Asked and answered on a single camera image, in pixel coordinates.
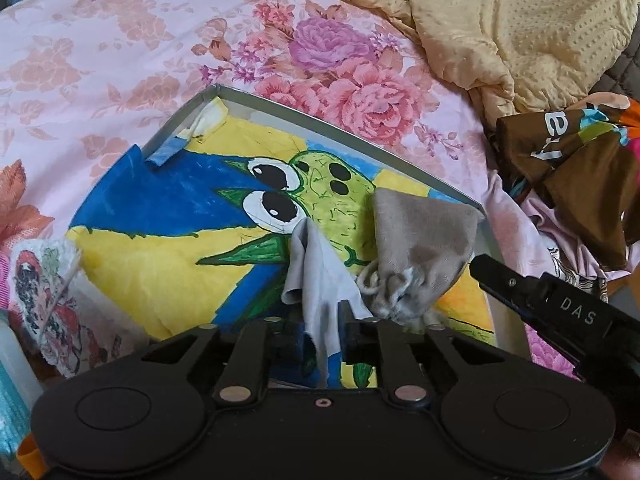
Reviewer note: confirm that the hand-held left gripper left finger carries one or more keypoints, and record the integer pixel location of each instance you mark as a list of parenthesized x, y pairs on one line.
[(287, 340)]

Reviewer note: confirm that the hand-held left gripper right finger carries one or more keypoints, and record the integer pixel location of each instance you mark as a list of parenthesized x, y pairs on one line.
[(357, 340)]

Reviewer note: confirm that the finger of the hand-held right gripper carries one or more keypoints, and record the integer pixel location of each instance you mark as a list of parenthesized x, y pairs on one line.
[(500, 280)]

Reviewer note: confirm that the light grey cloth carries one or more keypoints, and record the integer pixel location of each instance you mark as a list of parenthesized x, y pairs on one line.
[(320, 280)]

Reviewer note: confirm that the grey box with cartoon drawing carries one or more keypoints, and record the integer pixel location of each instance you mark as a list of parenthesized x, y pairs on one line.
[(150, 260)]

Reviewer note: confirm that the cartoon print tissue packet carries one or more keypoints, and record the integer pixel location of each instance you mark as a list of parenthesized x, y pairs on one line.
[(55, 300)]

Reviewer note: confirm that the brown white floral cloth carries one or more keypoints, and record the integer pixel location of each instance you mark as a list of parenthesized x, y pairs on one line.
[(570, 275)]

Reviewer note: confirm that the pale pink cloth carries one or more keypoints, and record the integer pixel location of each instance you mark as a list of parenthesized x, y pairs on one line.
[(540, 220)]

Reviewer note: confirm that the brown colourful printed cloth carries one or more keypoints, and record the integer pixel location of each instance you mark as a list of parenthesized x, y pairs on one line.
[(585, 195)]

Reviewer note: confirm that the dark brown quilted blanket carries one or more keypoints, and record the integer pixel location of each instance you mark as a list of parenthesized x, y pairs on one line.
[(622, 77)]

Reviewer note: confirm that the yellow dotted quilt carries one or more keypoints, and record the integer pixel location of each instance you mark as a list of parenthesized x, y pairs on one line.
[(525, 35)]

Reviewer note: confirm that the orange ribbed plastic object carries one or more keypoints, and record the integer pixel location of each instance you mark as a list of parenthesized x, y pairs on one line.
[(31, 455)]

